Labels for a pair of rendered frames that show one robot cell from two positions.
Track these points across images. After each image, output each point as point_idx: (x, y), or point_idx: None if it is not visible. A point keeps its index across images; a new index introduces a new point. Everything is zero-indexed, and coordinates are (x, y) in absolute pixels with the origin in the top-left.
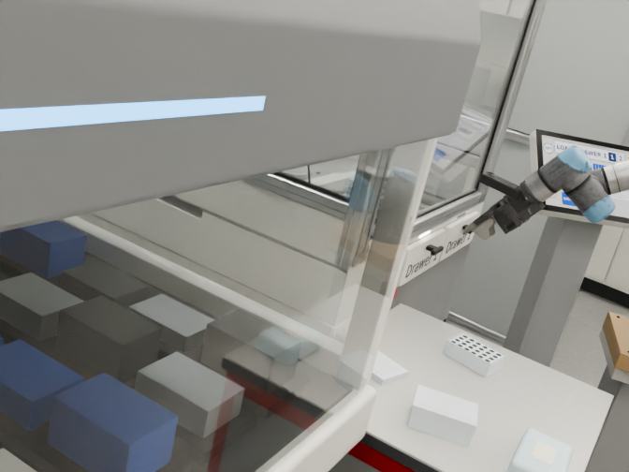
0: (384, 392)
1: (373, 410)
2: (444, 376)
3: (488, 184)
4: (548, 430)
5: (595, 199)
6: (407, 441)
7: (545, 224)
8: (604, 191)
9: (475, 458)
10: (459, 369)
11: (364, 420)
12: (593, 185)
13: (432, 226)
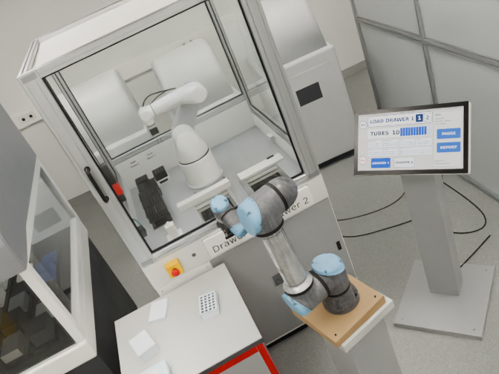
0: (146, 328)
1: (131, 338)
2: (183, 318)
3: None
4: (191, 358)
5: (229, 227)
6: (125, 356)
7: None
8: (235, 221)
9: (139, 369)
10: (196, 314)
11: (85, 352)
12: (226, 219)
13: None
